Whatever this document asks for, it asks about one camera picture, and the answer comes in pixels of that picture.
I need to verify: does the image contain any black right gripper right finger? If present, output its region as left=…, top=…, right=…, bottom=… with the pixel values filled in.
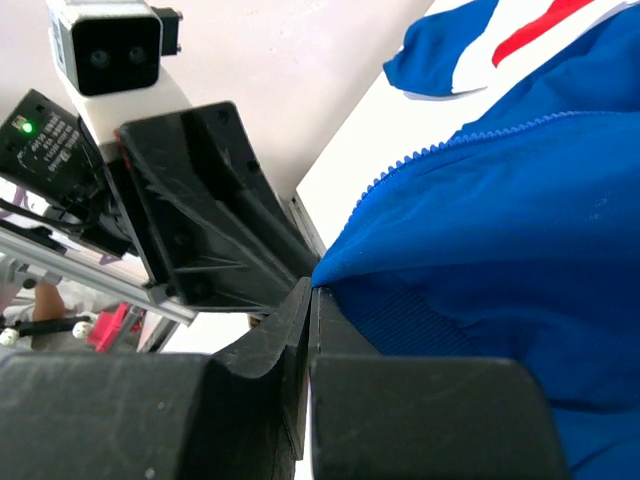
left=310, top=289, right=570, bottom=479

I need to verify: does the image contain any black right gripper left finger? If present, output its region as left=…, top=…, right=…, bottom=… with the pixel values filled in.
left=1, top=279, right=312, bottom=479

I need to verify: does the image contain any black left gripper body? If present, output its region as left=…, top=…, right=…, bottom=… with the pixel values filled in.
left=1, top=89, right=143, bottom=257

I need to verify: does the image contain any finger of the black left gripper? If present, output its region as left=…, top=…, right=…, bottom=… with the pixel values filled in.
left=113, top=101, right=318, bottom=313

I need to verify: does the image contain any blue red white hooded jacket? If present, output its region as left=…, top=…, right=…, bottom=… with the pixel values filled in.
left=312, top=1, right=639, bottom=479

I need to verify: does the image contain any aluminium front frame rail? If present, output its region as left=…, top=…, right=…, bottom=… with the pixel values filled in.
left=1, top=226, right=197, bottom=325

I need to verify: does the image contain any aluminium left side rail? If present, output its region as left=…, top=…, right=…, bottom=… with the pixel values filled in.
left=285, top=193, right=327, bottom=260

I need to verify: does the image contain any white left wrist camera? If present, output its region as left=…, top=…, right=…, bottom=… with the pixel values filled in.
left=46, top=1, right=190, bottom=147

